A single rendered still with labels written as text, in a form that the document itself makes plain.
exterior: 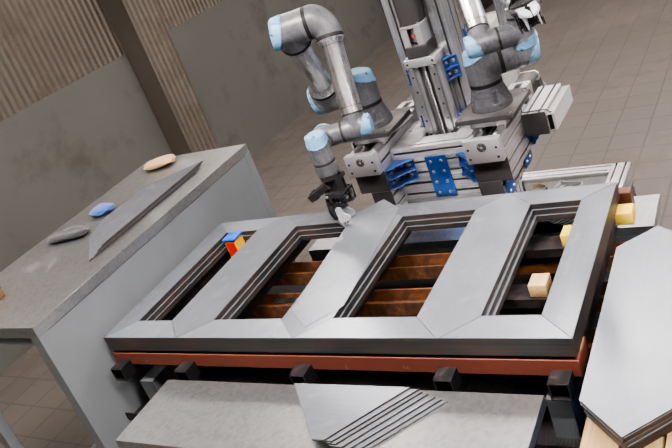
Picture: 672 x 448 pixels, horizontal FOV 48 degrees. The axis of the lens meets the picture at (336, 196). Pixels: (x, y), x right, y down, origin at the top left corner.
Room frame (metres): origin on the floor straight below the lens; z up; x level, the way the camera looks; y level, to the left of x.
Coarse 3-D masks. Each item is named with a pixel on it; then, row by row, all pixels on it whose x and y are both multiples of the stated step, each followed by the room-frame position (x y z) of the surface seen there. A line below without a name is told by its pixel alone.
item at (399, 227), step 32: (320, 224) 2.52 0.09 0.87; (416, 224) 2.29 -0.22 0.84; (448, 224) 2.22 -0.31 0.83; (608, 224) 1.84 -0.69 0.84; (384, 256) 2.16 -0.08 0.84; (512, 256) 1.86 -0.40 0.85; (256, 288) 2.29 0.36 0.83; (288, 320) 1.94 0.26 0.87; (320, 320) 1.88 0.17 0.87; (288, 352) 1.86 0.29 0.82; (320, 352) 1.80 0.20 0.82; (352, 352) 1.74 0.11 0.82; (384, 352) 1.69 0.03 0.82; (416, 352) 1.63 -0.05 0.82; (448, 352) 1.58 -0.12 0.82; (480, 352) 1.53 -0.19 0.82; (512, 352) 1.49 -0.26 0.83; (544, 352) 1.44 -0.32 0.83; (576, 352) 1.40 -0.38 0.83
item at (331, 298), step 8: (304, 296) 2.05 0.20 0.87; (312, 296) 2.03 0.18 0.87; (320, 296) 2.01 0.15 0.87; (328, 296) 1.99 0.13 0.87; (336, 296) 1.97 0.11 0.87; (344, 296) 1.96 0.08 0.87; (296, 304) 2.02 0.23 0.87; (304, 304) 2.00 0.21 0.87; (312, 304) 1.98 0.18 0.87; (320, 304) 1.96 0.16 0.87; (328, 304) 1.95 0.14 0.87; (336, 304) 1.93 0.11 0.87; (344, 304) 1.91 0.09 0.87
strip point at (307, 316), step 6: (336, 306) 1.92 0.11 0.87; (342, 306) 1.91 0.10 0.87; (294, 312) 1.98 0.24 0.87; (300, 312) 1.96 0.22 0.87; (306, 312) 1.95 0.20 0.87; (312, 312) 1.94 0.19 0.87; (318, 312) 1.92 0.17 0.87; (324, 312) 1.91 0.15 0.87; (330, 312) 1.90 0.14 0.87; (300, 318) 1.93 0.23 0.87; (306, 318) 1.92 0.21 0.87; (312, 318) 1.90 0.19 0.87; (318, 318) 1.89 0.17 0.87; (306, 324) 1.88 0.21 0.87
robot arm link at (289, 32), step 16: (288, 16) 2.61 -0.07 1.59; (304, 16) 2.58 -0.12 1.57; (272, 32) 2.60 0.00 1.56; (288, 32) 2.59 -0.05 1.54; (304, 32) 2.58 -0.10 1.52; (288, 48) 2.62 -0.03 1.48; (304, 48) 2.64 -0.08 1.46; (304, 64) 2.70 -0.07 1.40; (320, 64) 2.75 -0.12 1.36; (320, 80) 2.77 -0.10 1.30; (320, 96) 2.81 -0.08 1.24; (320, 112) 2.86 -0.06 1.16
